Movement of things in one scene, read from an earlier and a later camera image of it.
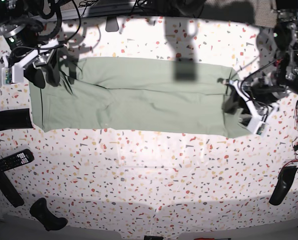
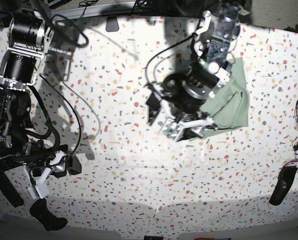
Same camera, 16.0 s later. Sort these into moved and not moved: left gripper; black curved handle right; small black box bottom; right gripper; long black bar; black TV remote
Moved: right gripper; left gripper
Not moved: black TV remote; black curved handle right; small black box bottom; long black bar
